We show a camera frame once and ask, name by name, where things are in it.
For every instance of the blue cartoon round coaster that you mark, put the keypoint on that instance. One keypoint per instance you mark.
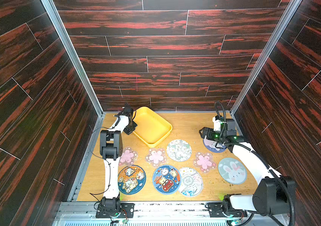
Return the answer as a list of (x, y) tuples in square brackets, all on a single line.
[(166, 179)]

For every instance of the metal frame post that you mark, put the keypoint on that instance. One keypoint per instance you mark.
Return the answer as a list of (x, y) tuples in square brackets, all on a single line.
[(55, 19), (275, 36)]

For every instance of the right metal frame post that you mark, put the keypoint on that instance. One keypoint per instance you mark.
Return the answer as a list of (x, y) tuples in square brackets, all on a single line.
[(275, 36)]

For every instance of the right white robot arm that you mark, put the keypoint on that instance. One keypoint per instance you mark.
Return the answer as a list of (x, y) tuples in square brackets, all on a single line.
[(275, 193)]

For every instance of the purple bunny round coaster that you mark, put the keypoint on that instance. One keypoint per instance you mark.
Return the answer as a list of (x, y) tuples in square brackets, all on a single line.
[(213, 147)]

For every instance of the green bunny round coaster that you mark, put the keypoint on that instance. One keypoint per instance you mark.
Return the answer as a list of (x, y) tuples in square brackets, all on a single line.
[(233, 171)]

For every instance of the orange cartoon round coaster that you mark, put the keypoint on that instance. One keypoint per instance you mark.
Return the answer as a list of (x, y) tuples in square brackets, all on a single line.
[(131, 180)]

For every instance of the white wave round coaster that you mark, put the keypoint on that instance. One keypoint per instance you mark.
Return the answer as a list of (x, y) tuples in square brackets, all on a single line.
[(191, 182)]

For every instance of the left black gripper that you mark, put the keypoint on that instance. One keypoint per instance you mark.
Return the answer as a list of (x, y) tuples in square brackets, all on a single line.
[(135, 125)]

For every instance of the left metal frame post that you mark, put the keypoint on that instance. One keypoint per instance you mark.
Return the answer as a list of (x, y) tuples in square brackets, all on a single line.
[(55, 19)]

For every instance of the yellow plastic storage box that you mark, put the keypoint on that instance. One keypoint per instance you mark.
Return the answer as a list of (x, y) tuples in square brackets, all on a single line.
[(151, 127)]

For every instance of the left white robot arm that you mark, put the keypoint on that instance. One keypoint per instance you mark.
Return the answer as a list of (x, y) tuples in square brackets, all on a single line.
[(111, 149)]

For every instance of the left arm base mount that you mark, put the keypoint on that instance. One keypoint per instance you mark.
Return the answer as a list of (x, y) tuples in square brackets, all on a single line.
[(114, 208)]

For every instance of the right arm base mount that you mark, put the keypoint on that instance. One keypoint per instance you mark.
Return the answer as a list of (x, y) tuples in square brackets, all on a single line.
[(224, 209)]

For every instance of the white floral round coaster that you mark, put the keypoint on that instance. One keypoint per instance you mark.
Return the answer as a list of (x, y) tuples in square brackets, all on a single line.
[(179, 150)]

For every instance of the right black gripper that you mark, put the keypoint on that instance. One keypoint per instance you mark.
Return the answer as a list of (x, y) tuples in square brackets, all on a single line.
[(205, 133)]

